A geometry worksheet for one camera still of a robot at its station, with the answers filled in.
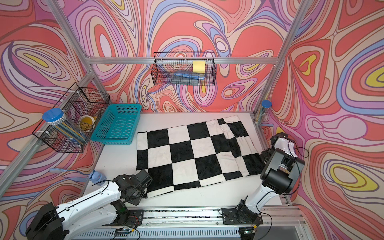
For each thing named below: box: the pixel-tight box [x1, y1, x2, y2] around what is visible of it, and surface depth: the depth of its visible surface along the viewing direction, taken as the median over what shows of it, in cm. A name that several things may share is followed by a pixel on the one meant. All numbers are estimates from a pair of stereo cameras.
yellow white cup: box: [78, 115, 95, 133], surface depth 78 cm
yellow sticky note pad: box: [192, 61, 206, 74], surface depth 91 cm
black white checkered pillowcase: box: [136, 115, 266, 198], surface depth 98 cm
